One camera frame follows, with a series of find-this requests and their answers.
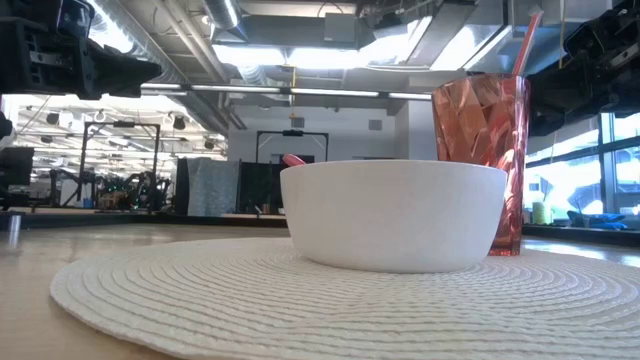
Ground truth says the red drinking straw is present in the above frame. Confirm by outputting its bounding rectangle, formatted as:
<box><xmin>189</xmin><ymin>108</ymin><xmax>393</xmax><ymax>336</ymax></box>
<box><xmin>499</xmin><ymin>10</ymin><xmax>544</xmax><ymax>162</ymax></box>

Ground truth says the white bowl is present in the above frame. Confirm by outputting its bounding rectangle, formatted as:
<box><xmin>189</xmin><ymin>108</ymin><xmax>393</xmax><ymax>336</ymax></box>
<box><xmin>279</xmin><ymin>158</ymin><xmax>509</xmax><ymax>275</ymax></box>

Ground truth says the blue cloth bundle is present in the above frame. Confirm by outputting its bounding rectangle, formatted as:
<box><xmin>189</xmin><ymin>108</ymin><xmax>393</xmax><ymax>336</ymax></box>
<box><xmin>566</xmin><ymin>209</ymin><xmax>629</xmax><ymax>232</ymax></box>

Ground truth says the orange translucent plastic cup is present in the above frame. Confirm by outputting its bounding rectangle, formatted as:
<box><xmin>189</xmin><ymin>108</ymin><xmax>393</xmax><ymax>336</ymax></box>
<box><xmin>430</xmin><ymin>72</ymin><xmax>533</xmax><ymax>258</ymax></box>

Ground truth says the black background frame rig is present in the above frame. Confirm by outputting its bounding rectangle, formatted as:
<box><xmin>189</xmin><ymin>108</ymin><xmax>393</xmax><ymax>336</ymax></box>
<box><xmin>78</xmin><ymin>120</ymin><xmax>162</xmax><ymax>214</ymax></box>
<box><xmin>255</xmin><ymin>129</ymin><xmax>331</xmax><ymax>217</ymax></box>

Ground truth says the grey partition panel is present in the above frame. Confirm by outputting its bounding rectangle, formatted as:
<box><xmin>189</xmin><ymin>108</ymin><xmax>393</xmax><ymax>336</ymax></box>
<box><xmin>174</xmin><ymin>156</ymin><xmax>242</xmax><ymax>218</ymax></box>

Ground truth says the black monitor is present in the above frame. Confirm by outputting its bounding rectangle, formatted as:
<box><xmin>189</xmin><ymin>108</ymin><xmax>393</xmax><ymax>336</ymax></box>
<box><xmin>0</xmin><ymin>146</ymin><xmax>36</xmax><ymax>212</ymax></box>

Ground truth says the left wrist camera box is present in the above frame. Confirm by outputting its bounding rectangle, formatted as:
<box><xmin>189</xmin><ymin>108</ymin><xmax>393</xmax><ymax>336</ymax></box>
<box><xmin>56</xmin><ymin>0</ymin><xmax>95</xmax><ymax>37</ymax></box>

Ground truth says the silver ventilation duct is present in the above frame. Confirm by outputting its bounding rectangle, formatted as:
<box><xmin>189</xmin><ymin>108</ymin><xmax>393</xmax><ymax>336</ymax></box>
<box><xmin>201</xmin><ymin>0</ymin><xmax>247</xmax><ymax>42</ymax></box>

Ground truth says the ceiling strip light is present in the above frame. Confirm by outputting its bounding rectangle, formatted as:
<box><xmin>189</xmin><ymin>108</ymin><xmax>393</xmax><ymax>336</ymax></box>
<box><xmin>139</xmin><ymin>83</ymin><xmax>434</xmax><ymax>102</ymax></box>

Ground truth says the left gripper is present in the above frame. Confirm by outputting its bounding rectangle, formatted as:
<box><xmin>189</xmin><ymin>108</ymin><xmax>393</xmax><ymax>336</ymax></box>
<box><xmin>0</xmin><ymin>17</ymin><xmax>164</xmax><ymax>101</ymax></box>

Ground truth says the yellow green container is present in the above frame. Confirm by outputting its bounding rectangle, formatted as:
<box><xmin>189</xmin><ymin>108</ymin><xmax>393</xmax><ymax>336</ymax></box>
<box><xmin>530</xmin><ymin>200</ymin><xmax>552</xmax><ymax>227</ymax></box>

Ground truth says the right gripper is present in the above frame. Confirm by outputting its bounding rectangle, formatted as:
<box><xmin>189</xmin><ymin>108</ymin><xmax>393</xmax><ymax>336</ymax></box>
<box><xmin>526</xmin><ymin>0</ymin><xmax>640</xmax><ymax>137</ymax></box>

